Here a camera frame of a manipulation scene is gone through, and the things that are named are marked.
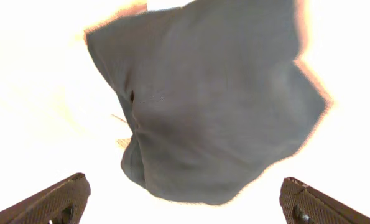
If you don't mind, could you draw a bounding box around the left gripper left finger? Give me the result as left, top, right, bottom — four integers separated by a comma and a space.
0, 173, 91, 224

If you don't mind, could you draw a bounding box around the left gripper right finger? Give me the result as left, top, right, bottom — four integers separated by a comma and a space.
279, 177, 370, 224

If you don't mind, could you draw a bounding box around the black polo shirt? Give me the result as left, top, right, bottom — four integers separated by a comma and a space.
86, 0, 326, 205

